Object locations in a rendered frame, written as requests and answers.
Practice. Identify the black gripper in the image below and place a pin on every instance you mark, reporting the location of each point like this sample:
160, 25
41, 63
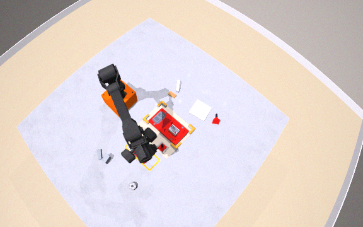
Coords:
130, 155

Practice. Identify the white flat square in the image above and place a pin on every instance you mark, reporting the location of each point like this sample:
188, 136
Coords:
200, 110

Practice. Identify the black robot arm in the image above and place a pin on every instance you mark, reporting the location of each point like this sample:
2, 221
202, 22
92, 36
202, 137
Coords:
131, 131

